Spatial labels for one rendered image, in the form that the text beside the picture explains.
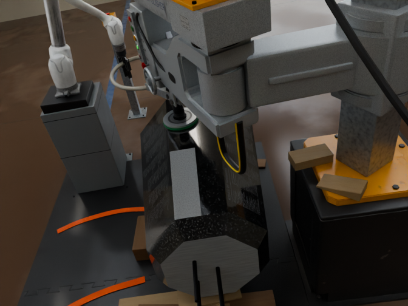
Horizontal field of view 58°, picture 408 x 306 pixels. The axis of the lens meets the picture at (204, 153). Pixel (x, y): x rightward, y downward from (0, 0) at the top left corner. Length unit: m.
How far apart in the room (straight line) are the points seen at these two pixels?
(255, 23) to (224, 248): 0.97
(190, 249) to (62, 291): 1.23
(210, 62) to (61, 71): 1.69
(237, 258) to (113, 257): 1.16
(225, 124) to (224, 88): 0.15
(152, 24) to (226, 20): 0.75
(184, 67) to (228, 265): 0.93
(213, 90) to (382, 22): 0.64
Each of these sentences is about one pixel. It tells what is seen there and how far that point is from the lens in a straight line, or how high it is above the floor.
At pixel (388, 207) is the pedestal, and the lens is 1.85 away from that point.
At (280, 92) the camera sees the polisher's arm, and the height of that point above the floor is 1.31.
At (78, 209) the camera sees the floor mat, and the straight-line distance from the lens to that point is 3.18.
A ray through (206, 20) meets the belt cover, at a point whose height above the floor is 1.67.
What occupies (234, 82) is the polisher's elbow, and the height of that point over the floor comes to 1.39.
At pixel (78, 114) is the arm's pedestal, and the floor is 0.76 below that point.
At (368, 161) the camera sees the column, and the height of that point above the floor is 0.88.
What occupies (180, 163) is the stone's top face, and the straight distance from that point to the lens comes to 1.97.
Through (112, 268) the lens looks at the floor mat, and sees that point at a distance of 2.67.
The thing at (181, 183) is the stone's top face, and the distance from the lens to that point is 1.85.
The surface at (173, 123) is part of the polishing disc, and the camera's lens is 2.25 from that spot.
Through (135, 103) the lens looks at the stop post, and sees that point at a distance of 4.05.
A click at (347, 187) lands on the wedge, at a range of 1.79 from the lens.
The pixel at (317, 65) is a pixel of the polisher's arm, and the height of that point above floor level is 1.39.
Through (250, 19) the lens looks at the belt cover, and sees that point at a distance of 1.28.
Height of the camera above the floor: 2.05
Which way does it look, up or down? 38 degrees down
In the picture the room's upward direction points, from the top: 10 degrees counter-clockwise
